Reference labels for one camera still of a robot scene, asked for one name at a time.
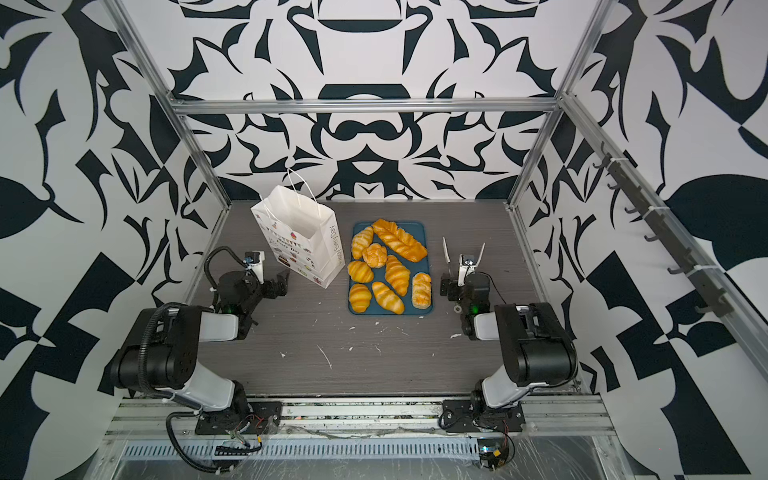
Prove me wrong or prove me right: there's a long braided fake bread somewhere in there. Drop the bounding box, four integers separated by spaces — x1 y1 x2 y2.
372 219 428 263

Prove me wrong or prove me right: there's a white paper gift bag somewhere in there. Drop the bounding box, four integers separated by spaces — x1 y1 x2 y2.
251 168 346 289

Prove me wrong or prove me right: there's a round knotted fake bread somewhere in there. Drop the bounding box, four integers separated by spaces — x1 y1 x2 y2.
362 243 388 269

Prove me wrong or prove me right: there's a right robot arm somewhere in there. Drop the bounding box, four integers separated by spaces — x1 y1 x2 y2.
440 254 578 413

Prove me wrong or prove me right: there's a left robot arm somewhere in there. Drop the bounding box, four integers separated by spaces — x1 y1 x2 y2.
108 266 290 417

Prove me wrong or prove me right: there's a flaky fake pastry right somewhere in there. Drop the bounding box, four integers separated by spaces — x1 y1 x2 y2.
411 272 432 310

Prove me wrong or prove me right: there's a fake croissant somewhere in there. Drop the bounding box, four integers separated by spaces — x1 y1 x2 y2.
372 282 405 315
351 226 374 260
348 283 372 314
385 255 411 297
347 261 374 284

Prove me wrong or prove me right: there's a fake croissant bottom centre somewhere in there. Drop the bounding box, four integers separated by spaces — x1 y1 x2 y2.
372 282 405 315

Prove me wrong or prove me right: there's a fake croissant middle left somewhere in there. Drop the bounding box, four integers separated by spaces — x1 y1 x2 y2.
347 261 374 284

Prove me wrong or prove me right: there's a fake croissant bottom left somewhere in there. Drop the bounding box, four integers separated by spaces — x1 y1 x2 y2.
348 283 372 314

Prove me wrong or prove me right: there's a fake croissant top left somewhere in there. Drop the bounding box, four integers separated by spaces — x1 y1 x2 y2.
351 226 374 260

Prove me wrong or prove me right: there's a teal plastic tray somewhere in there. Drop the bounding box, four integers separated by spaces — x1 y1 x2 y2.
349 221 433 316

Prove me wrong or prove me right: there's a small electronics board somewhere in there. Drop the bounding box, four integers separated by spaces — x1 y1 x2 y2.
478 439 516 471

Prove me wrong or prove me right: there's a black hook rack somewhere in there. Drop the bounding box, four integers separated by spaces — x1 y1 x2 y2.
594 145 734 318

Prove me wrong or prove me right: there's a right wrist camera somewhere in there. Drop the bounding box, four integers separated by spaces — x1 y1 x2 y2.
457 254 476 287

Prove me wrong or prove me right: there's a black corrugated cable conduit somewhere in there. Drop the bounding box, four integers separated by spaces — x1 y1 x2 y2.
136 302 187 391

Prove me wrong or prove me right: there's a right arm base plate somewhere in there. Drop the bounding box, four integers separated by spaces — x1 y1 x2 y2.
437 399 526 433

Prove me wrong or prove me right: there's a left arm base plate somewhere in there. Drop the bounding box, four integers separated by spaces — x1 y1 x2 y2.
195 401 283 436

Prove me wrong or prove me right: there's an aluminium front rail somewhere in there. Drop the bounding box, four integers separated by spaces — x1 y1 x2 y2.
101 393 619 439

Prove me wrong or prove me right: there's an aluminium cage frame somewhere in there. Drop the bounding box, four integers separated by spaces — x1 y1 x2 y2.
104 1 767 375

